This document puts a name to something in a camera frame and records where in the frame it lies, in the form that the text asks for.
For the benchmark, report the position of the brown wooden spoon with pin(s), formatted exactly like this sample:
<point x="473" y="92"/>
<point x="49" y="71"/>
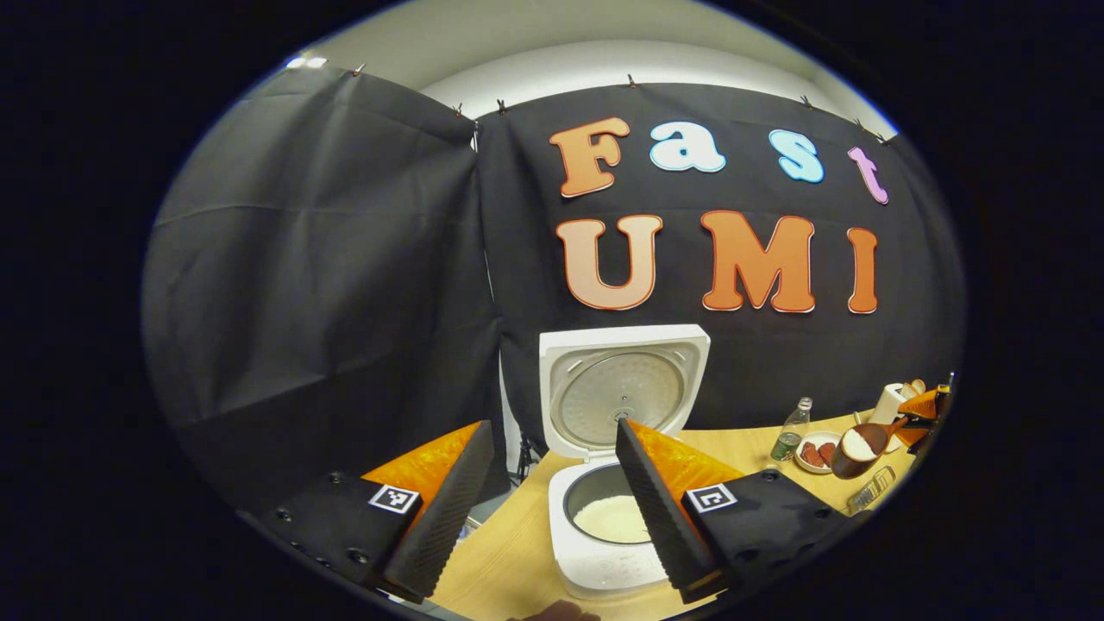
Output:
<point x="849" y="466"/>

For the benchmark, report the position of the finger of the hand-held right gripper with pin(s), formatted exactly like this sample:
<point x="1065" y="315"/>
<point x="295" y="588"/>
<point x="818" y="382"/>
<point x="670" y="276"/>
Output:
<point x="916" y="436"/>
<point x="925" y="405"/>

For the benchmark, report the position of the white rice heap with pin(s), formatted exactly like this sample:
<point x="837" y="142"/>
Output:
<point x="608" y="517"/>

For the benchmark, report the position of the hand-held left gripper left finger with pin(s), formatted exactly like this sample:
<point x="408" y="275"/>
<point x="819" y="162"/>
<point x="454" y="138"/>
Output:
<point x="448" y="517"/>

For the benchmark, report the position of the white oval plate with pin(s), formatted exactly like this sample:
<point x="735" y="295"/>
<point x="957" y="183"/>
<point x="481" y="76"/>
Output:
<point x="802" y="466"/>

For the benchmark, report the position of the white toaster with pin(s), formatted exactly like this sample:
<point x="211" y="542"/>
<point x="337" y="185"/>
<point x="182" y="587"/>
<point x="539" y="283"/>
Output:
<point x="887" y="405"/>

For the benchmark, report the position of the white rice spoonful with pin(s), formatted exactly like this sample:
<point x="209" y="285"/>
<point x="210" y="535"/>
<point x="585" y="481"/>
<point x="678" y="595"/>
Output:
<point x="859" y="443"/>

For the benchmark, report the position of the ceiling light panel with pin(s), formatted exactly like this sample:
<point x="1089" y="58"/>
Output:
<point x="306" y="62"/>

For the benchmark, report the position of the white rice cooker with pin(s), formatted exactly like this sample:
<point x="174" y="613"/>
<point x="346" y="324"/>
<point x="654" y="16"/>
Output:
<point x="595" y="573"/>

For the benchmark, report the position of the black backdrop cloth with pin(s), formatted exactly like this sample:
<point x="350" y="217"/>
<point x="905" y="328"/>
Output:
<point x="328" y="259"/>

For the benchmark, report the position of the clear plastic water bottle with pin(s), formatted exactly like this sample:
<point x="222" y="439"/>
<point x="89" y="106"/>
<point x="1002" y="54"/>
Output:
<point x="789" y="435"/>

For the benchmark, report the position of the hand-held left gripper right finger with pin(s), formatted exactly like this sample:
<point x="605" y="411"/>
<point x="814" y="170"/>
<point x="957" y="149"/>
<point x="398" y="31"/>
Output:
<point x="660" y="517"/>

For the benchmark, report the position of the red meat piece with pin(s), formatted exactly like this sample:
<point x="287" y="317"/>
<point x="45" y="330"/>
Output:
<point x="827" y="450"/>
<point x="812" y="455"/>

